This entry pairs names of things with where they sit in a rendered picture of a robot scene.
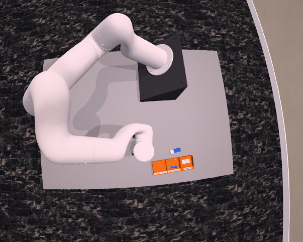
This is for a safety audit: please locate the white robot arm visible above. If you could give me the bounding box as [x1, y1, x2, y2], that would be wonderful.
[23, 13, 173, 165]

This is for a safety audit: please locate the white domino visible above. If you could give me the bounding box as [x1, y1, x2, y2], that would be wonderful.
[182, 159, 190, 164]

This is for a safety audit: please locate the orange three-compartment bin rack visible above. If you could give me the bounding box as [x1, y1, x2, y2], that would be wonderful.
[152, 155, 194, 176]

